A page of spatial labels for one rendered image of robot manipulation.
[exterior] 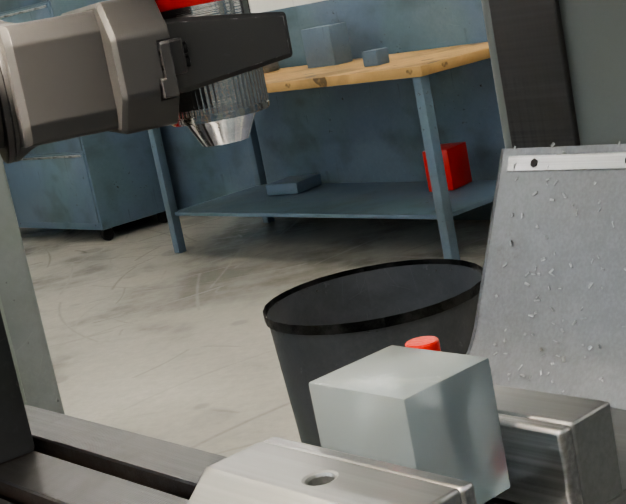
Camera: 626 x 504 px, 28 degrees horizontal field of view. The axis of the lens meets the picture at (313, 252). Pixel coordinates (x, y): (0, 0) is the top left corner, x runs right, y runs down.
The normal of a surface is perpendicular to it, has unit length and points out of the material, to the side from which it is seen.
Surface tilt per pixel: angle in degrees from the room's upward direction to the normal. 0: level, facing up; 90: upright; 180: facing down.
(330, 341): 94
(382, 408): 90
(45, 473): 0
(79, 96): 90
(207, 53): 90
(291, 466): 0
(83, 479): 0
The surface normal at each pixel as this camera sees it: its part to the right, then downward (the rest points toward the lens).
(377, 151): -0.74, 0.27
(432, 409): 0.64, 0.04
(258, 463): -0.19, -0.96
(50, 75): 0.36, 0.12
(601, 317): -0.75, -0.19
